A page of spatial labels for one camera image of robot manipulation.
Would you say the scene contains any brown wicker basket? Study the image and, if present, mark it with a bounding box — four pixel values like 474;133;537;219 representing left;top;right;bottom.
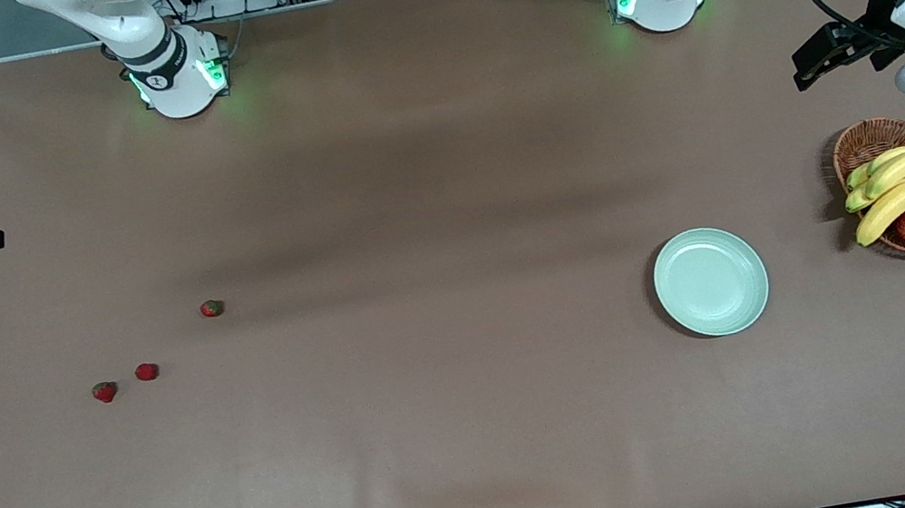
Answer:
827;114;905;269

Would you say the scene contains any brown table cover mat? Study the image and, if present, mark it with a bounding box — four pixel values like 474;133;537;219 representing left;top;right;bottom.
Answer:
0;0;905;508

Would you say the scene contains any pale green plate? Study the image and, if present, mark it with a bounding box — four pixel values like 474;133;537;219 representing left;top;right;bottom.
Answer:
647;219;776;347

